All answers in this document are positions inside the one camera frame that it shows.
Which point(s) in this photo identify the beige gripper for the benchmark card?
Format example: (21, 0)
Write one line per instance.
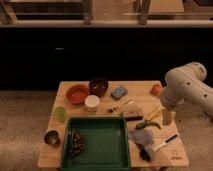
(168, 117)

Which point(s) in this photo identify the yellow banana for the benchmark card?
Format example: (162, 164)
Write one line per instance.
(155, 112)

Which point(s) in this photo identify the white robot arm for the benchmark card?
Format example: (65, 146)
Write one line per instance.
(187, 82)

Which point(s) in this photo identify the green plastic tray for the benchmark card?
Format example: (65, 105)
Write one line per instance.
(106, 146)

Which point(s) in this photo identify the wooden table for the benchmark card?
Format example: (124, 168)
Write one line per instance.
(173, 155)

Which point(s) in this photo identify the orange fruit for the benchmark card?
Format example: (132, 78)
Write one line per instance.
(156, 90)

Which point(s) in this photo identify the grey cloth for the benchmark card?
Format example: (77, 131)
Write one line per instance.
(143, 137)

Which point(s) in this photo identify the wooden block brush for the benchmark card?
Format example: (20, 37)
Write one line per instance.
(132, 112)

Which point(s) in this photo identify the blue sponge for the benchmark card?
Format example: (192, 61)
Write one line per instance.
(119, 92)

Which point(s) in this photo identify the dark maroon bowl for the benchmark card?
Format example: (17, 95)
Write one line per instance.
(98, 87)

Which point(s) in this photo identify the white cup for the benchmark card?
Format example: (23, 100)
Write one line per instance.
(92, 102)

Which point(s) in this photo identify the dark grape bunch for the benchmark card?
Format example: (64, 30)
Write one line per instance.
(77, 144)

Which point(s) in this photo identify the orange bowl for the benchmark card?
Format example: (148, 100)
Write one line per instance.
(77, 94)

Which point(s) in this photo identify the green cup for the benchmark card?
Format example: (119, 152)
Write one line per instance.
(60, 114)

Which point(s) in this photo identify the metal cup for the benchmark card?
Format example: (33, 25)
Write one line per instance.
(52, 138)

